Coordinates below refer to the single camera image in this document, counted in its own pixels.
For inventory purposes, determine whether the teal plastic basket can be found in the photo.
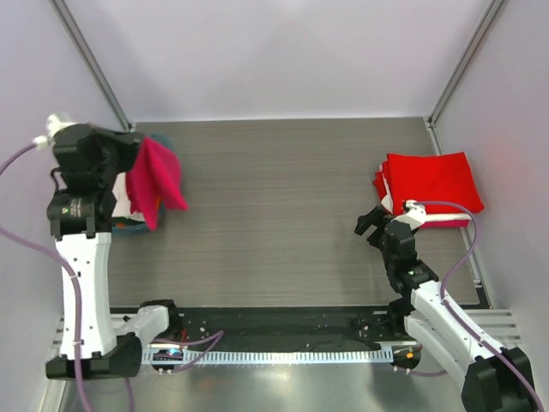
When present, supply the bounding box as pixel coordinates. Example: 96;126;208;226
112;134;173;236

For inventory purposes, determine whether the pink t shirt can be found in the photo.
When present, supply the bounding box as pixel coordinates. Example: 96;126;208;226
126;136;188;230

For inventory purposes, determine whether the right aluminium frame post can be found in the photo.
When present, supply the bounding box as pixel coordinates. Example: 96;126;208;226
428;0;507;125

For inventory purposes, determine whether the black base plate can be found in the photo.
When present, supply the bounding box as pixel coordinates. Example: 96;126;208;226
160;306;418;353

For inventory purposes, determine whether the aluminium frame post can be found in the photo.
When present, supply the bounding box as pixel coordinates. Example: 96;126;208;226
428;0;507;125
48;0;132;130

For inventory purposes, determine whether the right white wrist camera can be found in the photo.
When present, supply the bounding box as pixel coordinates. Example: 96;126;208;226
394;200;427;231

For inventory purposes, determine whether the left aluminium frame post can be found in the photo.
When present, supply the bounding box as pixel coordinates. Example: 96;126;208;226
48;0;132;130

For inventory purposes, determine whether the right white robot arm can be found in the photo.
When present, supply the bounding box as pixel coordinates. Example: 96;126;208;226
354;201;544;411

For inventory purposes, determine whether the white slotted cable duct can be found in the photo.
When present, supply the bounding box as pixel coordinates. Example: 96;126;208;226
142;348;394;367

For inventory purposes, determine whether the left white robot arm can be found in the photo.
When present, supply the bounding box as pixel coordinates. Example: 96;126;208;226
45;121;182;380

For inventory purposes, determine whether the aluminium rail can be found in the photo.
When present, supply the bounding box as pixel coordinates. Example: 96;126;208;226
51;308;522;349

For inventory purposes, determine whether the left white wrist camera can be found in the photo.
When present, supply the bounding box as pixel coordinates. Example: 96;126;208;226
33;113;75;150

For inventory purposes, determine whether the orange t shirt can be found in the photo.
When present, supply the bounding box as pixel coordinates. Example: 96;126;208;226
114;195;165;228

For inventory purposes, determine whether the red folded t shirt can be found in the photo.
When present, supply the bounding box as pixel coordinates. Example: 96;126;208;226
372;152;485;215

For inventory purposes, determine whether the white crumpled t shirt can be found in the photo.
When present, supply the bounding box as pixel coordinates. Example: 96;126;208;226
112;173;145;222

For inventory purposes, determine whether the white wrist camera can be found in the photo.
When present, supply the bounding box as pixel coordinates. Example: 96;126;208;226
394;200;427;231
33;113;75;150

